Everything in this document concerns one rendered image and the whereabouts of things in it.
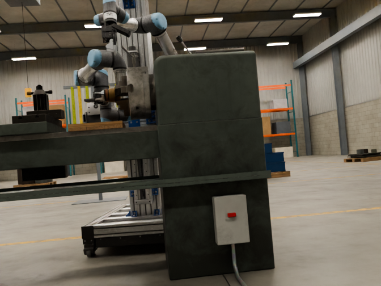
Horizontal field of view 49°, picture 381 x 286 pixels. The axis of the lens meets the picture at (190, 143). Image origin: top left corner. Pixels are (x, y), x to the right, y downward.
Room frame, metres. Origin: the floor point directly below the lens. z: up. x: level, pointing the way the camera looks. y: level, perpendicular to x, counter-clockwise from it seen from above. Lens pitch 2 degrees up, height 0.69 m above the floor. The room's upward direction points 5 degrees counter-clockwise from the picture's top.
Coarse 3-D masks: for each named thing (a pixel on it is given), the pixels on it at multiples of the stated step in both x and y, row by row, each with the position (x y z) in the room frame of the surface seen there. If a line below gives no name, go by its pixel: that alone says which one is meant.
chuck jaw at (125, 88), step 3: (123, 87) 2.37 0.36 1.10; (126, 87) 2.37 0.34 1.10; (129, 87) 2.36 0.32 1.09; (132, 87) 2.36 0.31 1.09; (117, 90) 2.44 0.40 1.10; (120, 90) 2.41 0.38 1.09; (123, 90) 2.36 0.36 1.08; (126, 90) 2.37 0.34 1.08; (129, 90) 2.35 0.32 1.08; (132, 90) 2.36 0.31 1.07; (117, 93) 2.43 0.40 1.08; (120, 93) 2.41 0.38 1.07; (123, 93) 2.38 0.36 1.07; (126, 93) 2.40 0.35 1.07
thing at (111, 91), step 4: (112, 88) 2.48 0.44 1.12; (104, 92) 2.45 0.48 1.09; (108, 92) 2.46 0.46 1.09; (112, 92) 2.45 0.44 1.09; (104, 96) 2.45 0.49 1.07; (108, 96) 2.46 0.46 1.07; (112, 96) 2.45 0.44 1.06; (120, 96) 2.52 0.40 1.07; (108, 100) 2.48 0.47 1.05; (112, 100) 2.47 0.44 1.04
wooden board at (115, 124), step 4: (68, 124) 2.29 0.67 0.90; (72, 124) 2.29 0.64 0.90; (76, 124) 2.29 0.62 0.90; (80, 124) 2.29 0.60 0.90; (84, 124) 2.30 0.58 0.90; (88, 124) 2.30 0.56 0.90; (92, 124) 2.30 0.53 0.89; (96, 124) 2.30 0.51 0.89; (100, 124) 2.31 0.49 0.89; (104, 124) 2.31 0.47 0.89; (108, 124) 2.31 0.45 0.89; (112, 124) 2.31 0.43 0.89; (116, 124) 2.32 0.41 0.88; (120, 124) 2.32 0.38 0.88; (124, 124) 2.54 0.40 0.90; (68, 128) 2.29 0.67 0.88; (72, 128) 2.29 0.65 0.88; (76, 128) 2.29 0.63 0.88; (80, 128) 2.29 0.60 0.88; (84, 128) 2.30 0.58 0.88; (88, 128) 2.30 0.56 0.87; (92, 128) 2.30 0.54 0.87; (96, 128) 2.30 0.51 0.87; (100, 128) 2.31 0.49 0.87; (104, 128) 2.31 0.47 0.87; (108, 128) 2.31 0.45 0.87; (112, 128) 2.32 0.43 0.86
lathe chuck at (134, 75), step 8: (128, 72) 2.39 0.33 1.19; (136, 72) 2.39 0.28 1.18; (128, 80) 2.36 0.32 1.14; (136, 80) 2.36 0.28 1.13; (136, 88) 2.35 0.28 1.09; (136, 96) 2.36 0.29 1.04; (144, 96) 2.36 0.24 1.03; (136, 104) 2.38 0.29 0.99; (144, 104) 2.38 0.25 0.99; (136, 112) 2.41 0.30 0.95; (144, 112) 2.42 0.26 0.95
